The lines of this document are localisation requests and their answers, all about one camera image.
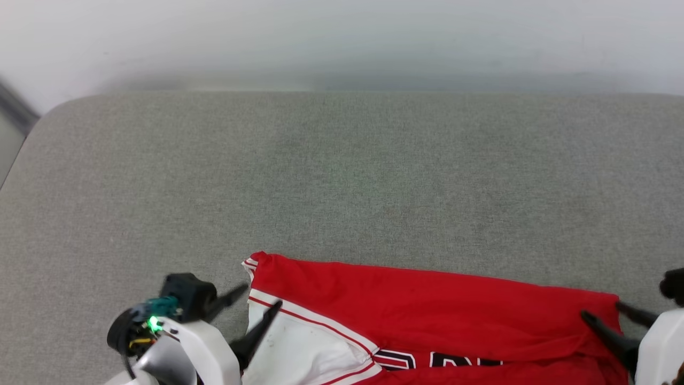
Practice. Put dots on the red and white jersey garment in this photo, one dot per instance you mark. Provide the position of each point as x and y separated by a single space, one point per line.
427 305

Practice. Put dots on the teal left camera connector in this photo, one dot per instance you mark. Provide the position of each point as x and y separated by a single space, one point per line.
163 306

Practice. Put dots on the grey fabric sofa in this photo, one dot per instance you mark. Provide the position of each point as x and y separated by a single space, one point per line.
347 176

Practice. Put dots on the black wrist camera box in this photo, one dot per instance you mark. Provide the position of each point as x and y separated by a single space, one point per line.
187 294
674 286

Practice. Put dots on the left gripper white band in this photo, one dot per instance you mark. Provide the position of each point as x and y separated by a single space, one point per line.
214 353

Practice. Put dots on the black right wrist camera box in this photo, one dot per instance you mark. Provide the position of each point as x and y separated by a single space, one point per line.
674 286

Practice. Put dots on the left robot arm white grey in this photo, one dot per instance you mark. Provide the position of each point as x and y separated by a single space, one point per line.
165 366

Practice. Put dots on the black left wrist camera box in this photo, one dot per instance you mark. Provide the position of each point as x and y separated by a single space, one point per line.
187 294

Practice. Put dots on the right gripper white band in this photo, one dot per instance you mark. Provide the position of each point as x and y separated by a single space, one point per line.
662 347

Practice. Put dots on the dark grey skirting strip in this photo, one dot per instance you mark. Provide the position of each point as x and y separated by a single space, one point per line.
16 109

